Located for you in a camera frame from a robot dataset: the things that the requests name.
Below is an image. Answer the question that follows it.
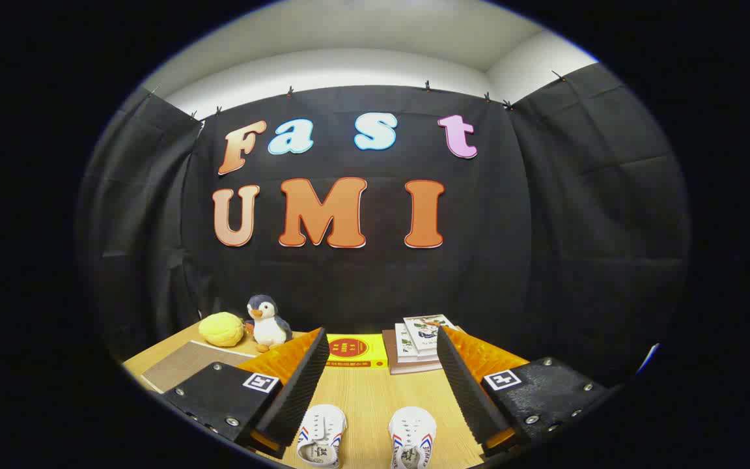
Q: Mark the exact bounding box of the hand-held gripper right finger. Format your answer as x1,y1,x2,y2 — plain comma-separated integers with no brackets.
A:
436,326,611,457

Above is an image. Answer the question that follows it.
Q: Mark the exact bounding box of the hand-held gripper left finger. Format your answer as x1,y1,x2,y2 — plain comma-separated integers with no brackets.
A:
161,327,330,460

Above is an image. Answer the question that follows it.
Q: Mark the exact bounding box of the white shoe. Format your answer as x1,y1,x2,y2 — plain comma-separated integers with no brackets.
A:
388,407,438,469
296,404,348,468

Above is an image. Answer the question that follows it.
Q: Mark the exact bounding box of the penguin plush toy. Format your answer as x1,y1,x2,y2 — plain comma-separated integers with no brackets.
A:
246,294,294,352

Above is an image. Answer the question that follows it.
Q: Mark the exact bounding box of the white illustrated book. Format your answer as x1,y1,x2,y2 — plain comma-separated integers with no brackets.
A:
393,323,441,363
403,315,457,352

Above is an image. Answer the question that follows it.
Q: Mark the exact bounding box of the brown cover book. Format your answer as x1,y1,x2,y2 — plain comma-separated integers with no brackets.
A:
382,329,444,376

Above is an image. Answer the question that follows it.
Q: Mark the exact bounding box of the yellow book with red label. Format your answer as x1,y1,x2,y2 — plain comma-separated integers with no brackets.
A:
324,334,390,370

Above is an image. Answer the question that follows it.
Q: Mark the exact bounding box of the yellow plush ball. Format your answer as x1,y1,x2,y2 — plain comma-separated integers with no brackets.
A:
199,312,246,348

